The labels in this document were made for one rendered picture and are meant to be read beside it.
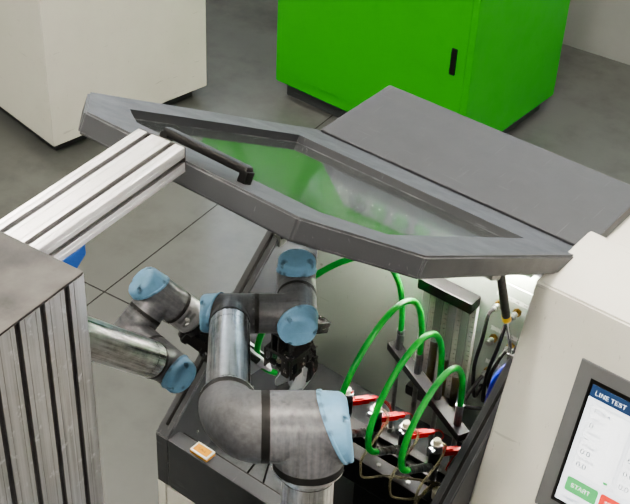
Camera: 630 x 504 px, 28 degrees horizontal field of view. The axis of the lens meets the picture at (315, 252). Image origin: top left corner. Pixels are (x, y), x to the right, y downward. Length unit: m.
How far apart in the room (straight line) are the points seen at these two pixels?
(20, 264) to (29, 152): 3.99
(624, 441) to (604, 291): 0.29
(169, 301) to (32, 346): 0.96
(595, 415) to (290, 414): 0.75
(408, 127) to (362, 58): 2.62
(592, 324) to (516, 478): 0.40
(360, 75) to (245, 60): 0.89
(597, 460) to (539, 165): 0.72
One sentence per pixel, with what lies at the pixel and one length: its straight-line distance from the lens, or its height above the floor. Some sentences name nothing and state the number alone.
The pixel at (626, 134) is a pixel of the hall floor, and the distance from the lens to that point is 6.04.
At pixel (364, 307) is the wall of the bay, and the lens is 3.07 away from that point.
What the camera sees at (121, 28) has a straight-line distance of 5.53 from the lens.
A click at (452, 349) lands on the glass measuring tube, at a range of 2.94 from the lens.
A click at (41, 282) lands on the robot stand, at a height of 2.03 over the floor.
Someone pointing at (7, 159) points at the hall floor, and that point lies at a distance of 5.63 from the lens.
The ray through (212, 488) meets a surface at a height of 0.88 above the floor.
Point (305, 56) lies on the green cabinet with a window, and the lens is 5.80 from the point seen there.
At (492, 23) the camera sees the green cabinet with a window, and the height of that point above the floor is 0.71.
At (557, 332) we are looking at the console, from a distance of 2.48.
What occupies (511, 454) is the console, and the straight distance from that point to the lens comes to 2.63.
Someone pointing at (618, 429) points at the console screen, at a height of 1.35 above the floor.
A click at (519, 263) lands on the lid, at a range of 2.28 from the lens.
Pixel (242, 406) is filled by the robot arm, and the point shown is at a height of 1.67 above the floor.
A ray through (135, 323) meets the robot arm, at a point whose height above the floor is 1.38.
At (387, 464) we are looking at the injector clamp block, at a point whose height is 0.98.
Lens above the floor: 3.05
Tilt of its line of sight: 37 degrees down
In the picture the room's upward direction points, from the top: 3 degrees clockwise
